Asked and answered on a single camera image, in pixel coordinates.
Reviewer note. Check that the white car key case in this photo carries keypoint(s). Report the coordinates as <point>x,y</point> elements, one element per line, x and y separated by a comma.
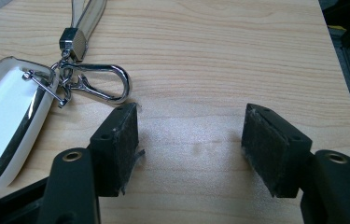
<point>1,118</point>

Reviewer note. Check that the silver shackle pin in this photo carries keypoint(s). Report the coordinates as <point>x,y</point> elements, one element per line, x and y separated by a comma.
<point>46,88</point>

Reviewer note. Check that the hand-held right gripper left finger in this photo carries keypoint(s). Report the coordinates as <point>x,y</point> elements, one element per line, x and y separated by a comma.
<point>113,155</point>

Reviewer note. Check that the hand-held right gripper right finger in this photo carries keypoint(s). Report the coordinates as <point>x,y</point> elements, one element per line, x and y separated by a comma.
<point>272,152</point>

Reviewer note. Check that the silver carabiner clip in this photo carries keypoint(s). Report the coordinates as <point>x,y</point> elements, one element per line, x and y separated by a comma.
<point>125,81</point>

